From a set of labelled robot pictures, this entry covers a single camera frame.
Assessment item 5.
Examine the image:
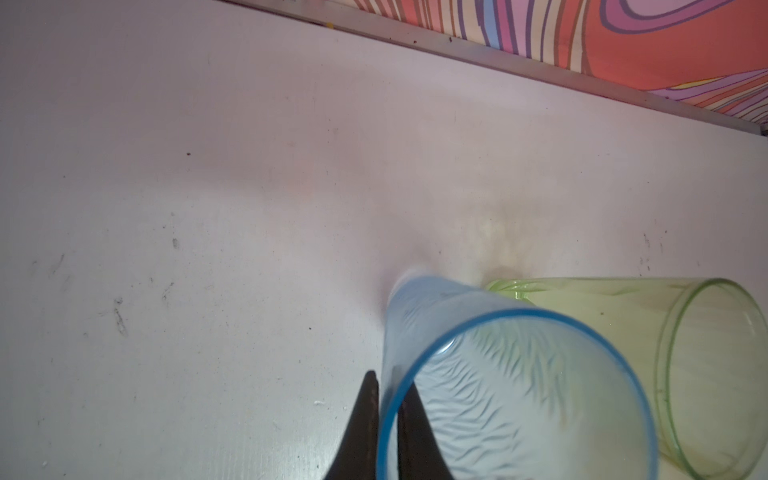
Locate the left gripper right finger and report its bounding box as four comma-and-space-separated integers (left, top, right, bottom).
397, 383, 453, 480

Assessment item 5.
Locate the tall light green cup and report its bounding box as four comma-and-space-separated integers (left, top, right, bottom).
487, 277, 767, 479

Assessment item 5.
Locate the tall pale blue cup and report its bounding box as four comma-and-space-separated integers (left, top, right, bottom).
376, 275, 659, 479

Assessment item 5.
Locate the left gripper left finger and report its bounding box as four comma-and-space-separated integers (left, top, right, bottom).
325, 370, 379, 480

